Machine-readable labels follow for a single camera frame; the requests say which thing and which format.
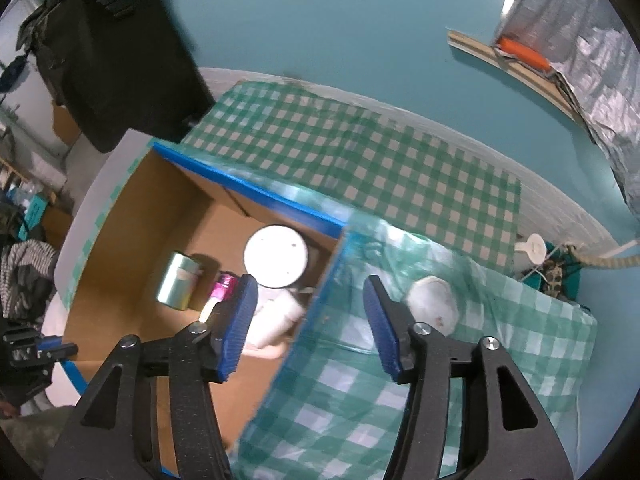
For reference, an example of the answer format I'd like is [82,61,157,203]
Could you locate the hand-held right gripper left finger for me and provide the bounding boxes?
[42,274,259,480]

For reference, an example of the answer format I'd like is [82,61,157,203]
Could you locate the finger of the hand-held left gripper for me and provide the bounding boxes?
[37,341,79,358]

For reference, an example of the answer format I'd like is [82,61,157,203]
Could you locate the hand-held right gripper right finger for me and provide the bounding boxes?
[362,275,573,480]

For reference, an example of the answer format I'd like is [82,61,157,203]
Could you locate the white pill bottle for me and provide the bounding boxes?
[247,287,307,350]

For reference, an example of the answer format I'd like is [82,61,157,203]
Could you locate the pink and gold lighter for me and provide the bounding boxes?
[197,271,238,323]

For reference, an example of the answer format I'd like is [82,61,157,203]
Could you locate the white hexagonal box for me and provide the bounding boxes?
[405,276,460,336]

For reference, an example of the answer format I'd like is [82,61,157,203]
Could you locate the teal round jar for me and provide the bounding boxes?
[156,251,203,311]

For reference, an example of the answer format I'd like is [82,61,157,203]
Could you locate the round white disc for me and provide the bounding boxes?
[243,225,311,290]

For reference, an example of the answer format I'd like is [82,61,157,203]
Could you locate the blue cardboard box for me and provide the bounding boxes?
[62,141,351,478]

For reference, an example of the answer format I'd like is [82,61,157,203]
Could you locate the person's olive trousers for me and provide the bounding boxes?
[0,402,81,480]

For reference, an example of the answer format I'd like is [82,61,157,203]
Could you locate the grey striped cloth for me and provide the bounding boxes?
[0,239,57,321]

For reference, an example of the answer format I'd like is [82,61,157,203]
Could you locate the green checkered plastic tablecloth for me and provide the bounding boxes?
[235,210,598,480]

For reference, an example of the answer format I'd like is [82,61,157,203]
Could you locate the teal plastic crate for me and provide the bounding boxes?
[20,195,51,223]

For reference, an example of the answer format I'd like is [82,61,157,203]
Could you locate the small-check green cloth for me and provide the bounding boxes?
[182,80,523,276]

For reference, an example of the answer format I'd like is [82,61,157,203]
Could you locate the black hanging clothing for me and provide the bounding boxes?
[17,0,216,153]

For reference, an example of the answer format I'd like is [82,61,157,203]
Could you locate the orange roll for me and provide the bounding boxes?
[500,37,551,71]

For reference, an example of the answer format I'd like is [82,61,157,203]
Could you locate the silver foil curtain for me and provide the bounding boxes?
[492,0,640,206]

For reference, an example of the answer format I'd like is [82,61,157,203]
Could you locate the pile of tangled cords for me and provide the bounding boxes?
[522,242,583,301]

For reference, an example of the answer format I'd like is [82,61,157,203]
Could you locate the beige woven hose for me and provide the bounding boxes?
[575,252,640,272]

